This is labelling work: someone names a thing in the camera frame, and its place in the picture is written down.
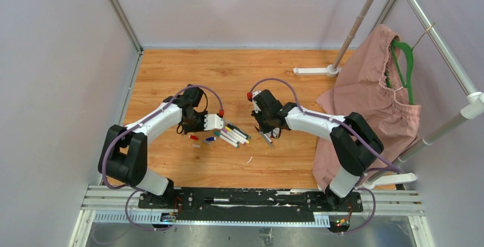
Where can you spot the dark green capped marker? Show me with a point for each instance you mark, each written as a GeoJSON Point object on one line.
{"type": "Point", "coordinates": [228, 138]}

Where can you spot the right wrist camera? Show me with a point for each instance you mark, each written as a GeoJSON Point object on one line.
{"type": "Point", "coordinates": [251, 98]}

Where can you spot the teal capped white marker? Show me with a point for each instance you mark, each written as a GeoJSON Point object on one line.
{"type": "Point", "coordinates": [222, 135]}

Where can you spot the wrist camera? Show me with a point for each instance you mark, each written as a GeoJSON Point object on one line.
{"type": "Point", "coordinates": [213, 122]}
{"type": "Point", "coordinates": [251, 98]}

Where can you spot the houndstooth patterned pen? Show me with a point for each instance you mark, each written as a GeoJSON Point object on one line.
{"type": "Point", "coordinates": [264, 136]}

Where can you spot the pink capped white marker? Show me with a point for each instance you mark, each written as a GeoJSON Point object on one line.
{"type": "Point", "coordinates": [234, 136]}

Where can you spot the metal clothes rack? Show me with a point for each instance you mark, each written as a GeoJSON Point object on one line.
{"type": "Point", "coordinates": [473, 96]}

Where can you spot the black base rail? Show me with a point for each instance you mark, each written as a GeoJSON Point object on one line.
{"type": "Point", "coordinates": [250, 204]}

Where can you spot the pink cloth garment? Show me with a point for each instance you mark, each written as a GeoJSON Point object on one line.
{"type": "Point", "coordinates": [370, 84]}

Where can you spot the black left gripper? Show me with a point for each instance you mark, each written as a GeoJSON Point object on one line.
{"type": "Point", "coordinates": [201, 128]}

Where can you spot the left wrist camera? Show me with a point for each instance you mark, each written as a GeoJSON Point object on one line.
{"type": "Point", "coordinates": [213, 122]}

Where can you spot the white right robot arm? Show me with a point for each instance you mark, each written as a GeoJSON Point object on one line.
{"type": "Point", "coordinates": [356, 145]}

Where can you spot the black capped white marker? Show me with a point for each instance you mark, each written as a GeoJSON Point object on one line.
{"type": "Point", "coordinates": [233, 127]}

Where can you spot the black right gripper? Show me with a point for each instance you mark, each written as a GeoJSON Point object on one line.
{"type": "Point", "coordinates": [265, 128]}

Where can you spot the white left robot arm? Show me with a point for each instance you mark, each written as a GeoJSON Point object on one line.
{"type": "Point", "coordinates": [124, 158]}

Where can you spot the yellow capped white marker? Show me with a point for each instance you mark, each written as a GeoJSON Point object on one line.
{"type": "Point", "coordinates": [238, 135]}

